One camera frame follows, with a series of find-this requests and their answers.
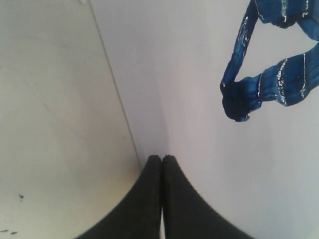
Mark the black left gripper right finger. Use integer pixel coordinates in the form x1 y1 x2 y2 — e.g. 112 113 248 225
161 155 251 239

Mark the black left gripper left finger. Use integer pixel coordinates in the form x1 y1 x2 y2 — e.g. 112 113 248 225
79 155 161 239

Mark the white paper sheet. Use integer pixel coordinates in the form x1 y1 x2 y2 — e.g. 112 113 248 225
91 0 319 239

